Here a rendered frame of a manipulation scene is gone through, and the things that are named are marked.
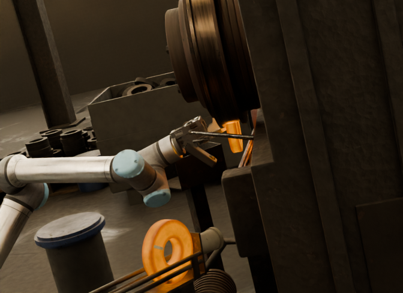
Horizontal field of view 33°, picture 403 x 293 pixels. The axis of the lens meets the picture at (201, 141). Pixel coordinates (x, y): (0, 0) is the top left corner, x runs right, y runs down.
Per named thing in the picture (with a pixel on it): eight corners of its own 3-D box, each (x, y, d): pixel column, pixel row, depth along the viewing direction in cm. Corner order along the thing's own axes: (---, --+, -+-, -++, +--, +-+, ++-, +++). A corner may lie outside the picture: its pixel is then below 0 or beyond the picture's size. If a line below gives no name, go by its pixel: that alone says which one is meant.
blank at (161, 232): (188, 289, 168) (177, 287, 170) (198, 226, 172) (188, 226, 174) (146, 279, 157) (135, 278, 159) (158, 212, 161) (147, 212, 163)
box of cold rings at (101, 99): (256, 148, 537) (234, 50, 521) (262, 178, 457) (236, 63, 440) (131, 176, 546) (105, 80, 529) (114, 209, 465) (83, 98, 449)
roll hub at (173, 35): (208, 90, 219) (188, 4, 213) (199, 107, 192) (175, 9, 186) (191, 95, 220) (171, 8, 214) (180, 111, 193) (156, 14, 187)
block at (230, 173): (277, 242, 194) (259, 162, 189) (277, 253, 186) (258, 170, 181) (240, 248, 195) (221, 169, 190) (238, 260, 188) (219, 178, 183)
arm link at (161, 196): (135, 199, 218) (129, 169, 226) (153, 214, 226) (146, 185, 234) (160, 186, 216) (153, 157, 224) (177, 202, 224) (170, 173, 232)
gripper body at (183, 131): (199, 119, 224) (168, 135, 226) (212, 141, 225) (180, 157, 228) (201, 114, 231) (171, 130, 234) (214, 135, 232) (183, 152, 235)
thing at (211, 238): (225, 249, 177) (222, 227, 176) (202, 261, 171) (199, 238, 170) (208, 247, 181) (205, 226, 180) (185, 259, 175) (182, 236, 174)
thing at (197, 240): (207, 274, 171) (200, 232, 169) (205, 275, 170) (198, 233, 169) (186, 271, 176) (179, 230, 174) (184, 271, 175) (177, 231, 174)
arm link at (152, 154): (144, 187, 234) (139, 164, 241) (175, 170, 232) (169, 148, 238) (129, 173, 227) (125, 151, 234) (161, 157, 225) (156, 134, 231)
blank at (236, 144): (235, 103, 234) (226, 105, 234) (232, 107, 218) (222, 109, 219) (244, 147, 235) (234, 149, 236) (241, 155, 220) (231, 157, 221)
